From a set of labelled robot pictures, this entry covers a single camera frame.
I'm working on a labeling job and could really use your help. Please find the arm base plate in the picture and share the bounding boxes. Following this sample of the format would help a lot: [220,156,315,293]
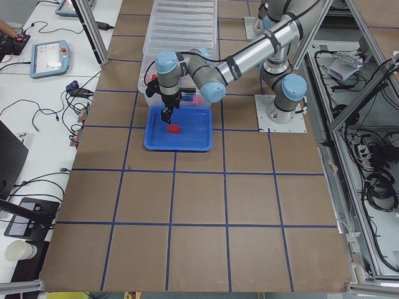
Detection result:
[254,95,307,133]

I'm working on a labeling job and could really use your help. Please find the aluminium frame post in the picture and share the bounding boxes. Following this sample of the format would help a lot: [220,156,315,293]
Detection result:
[71,0,109,66]

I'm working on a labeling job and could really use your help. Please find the black power adapter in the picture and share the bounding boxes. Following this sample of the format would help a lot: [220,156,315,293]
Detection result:
[95,21,115,31]

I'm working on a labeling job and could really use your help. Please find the red block from tray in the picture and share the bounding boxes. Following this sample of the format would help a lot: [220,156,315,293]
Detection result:
[167,125,180,135]

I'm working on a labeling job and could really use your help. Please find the clear plastic storage box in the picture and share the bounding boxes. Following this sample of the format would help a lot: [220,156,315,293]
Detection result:
[138,48,226,109]

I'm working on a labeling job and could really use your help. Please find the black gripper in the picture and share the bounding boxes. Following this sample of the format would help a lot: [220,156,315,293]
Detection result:
[145,78,181,123]

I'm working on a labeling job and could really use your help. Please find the teach pendant near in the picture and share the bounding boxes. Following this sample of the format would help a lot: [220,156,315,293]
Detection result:
[30,40,70,79]

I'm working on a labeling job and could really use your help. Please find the clear plastic box lid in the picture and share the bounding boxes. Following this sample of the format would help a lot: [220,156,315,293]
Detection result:
[143,0,218,59]

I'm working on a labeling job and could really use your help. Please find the blue plastic tray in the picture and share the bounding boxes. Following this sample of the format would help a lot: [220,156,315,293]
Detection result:
[143,106,213,152]

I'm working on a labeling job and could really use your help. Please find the white paper cup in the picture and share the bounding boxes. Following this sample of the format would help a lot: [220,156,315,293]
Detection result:
[4,240,37,262]

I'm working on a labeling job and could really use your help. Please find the teach pendant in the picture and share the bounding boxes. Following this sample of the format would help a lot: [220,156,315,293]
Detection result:
[55,0,77,17]
[30,40,70,79]

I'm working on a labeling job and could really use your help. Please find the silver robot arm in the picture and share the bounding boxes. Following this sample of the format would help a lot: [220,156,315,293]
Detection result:
[145,1,325,123]

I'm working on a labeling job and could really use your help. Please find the teach pendant far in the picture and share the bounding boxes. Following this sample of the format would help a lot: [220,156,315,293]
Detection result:
[55,0,77,17]

